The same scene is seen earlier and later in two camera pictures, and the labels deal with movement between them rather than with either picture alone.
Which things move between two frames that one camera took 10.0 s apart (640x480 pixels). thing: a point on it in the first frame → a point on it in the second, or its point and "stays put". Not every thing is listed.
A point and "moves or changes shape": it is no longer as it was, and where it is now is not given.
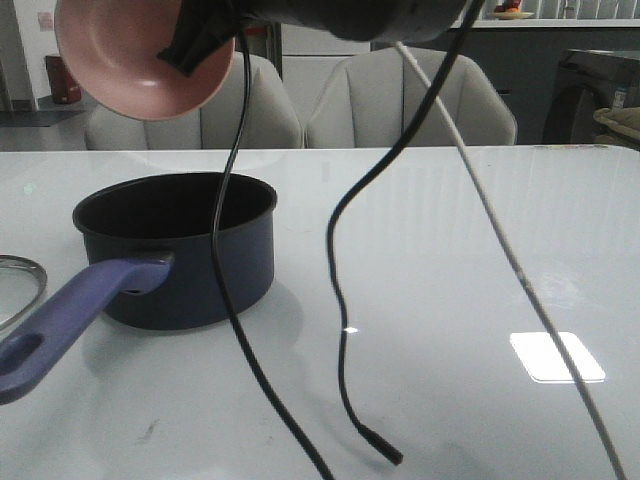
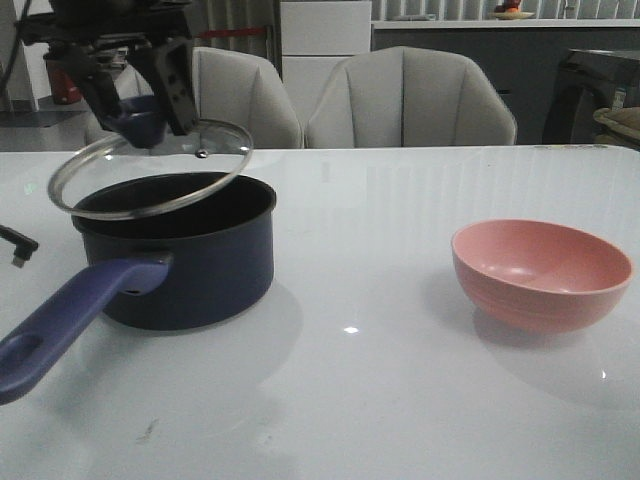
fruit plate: (512, 15) stays put
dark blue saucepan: (150, 263) stays put
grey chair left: (269, 121) stays put
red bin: (64, 88) stays put
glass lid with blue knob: (22, 281) → (144, 164)
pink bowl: (112, 47) moves or changes shape
